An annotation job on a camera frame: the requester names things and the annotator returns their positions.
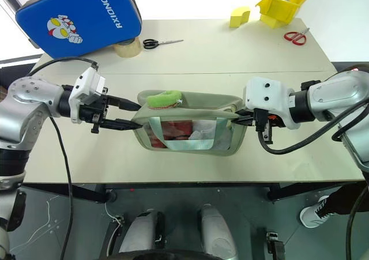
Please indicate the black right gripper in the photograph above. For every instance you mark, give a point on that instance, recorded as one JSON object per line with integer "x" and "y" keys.
{"x": 266, "y": 124}

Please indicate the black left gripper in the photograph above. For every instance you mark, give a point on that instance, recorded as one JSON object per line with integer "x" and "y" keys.
{"x": 91, "y": 111}

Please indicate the green zip pouch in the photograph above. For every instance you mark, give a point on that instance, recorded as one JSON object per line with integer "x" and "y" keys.
{"x": 190, "y": 152}

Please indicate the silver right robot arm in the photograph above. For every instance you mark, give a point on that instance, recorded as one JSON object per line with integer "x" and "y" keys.
{"x": 337, "y": 95}

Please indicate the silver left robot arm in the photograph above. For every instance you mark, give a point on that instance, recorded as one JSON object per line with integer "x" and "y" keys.
{"x": 27, "y": 107}

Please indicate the white packet inside pouch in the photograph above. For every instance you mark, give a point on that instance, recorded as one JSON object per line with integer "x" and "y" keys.
{"x": 203, "y": 131}

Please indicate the red packet inside pouch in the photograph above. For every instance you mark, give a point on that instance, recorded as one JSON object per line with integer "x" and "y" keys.
{"x": 176, "y": 130}

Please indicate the brown packing tape roll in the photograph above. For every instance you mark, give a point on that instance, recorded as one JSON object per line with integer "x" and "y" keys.
{"x": 128, "y": 50}

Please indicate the yellow curved block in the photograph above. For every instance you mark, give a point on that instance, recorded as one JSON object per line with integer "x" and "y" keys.
{"x": 237, "y": 19}

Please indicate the blue RXIONG cartoon pad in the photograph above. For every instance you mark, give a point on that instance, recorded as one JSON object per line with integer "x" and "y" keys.
{"x": 86, "y": 15}

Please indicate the yellow plastic bin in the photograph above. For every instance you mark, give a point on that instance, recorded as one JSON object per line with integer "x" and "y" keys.
{"x": 278, "y": 10}

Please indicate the silver right robot leg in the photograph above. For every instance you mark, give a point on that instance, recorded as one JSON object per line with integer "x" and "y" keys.
{"x": 216, "y": 231}

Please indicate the silver robot leg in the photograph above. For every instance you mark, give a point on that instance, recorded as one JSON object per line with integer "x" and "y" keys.
{"x": 141, "y": 231}
{"x": 216, "y": 231}

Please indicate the white sneaker with black laces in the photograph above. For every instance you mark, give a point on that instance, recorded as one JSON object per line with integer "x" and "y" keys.
{"x": 312, "y": 214}

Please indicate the silver left robot leg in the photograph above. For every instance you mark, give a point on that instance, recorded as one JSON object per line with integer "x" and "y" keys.
{"x": 141, "y": 231}

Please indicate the black trouser leg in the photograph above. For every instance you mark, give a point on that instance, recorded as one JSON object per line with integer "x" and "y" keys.
{"x": 346, "y": 198}

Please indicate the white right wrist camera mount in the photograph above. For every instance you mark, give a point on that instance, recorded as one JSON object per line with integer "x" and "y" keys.
{"x": 265, "y": 92}

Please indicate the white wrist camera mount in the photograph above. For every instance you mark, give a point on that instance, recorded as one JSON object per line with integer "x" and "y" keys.
{"x": 86, "y": 84}
{"x": 265, "y": 92}

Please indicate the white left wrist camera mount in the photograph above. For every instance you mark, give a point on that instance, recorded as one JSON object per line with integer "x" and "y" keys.
{"x": 86, "y": 84}

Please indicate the black table frame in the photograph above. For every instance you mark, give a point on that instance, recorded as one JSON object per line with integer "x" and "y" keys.
{"x": 86, "y": 193}

